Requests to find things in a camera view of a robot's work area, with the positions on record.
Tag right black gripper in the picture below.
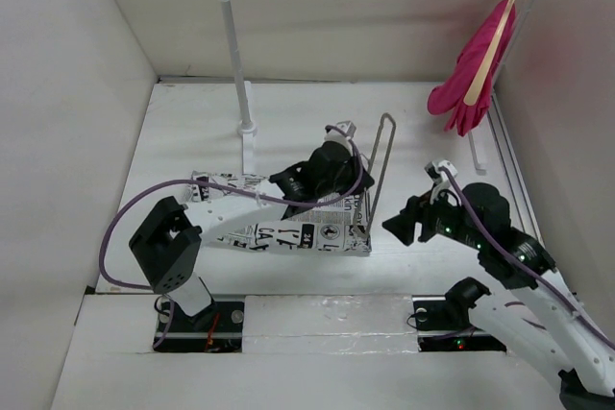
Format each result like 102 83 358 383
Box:
381 181 486 250

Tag newspaper print trousers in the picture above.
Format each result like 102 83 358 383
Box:
185 171 372 256

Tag grey metal hanger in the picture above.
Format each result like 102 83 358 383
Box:
352 112 397 242

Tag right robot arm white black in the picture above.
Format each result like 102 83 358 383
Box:
382 182 614 409

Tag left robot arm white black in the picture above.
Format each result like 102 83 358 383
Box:
129 141 375 330

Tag wooden hanger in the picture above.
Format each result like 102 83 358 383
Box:
463 0 516 107

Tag pink garment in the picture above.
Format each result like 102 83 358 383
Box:
427 0 516 136

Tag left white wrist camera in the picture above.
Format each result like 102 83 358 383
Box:
324 120 357 144

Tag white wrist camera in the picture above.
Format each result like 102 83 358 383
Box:
324 120 357 144
425 159 457 204

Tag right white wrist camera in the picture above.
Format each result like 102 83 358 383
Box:
425 159 457 204

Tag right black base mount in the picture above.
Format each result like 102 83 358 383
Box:
406 297 507 352

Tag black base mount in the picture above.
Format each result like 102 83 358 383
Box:
153 297 245 353
406 297 507 352

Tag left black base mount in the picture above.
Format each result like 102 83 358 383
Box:
153 297 245 353

